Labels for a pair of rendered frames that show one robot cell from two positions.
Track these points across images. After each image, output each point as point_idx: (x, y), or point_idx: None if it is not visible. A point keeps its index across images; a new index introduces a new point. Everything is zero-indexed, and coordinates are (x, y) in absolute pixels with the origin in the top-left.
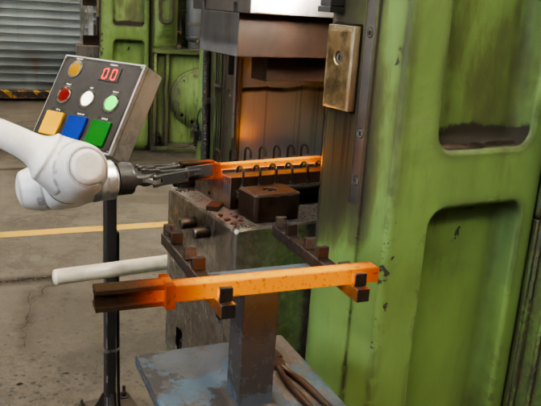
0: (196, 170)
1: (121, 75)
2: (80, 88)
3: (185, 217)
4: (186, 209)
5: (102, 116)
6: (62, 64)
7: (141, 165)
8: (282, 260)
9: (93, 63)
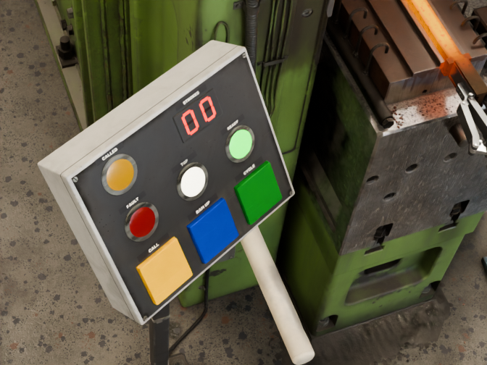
0: (485, 82)
1: (219, 97)
2: (161, 185)
3: (430, 135)
4: (434, 128)
5: (243, 170)
6: (80, 197)
7: (477, 140)
8: None
9: (147, 132)
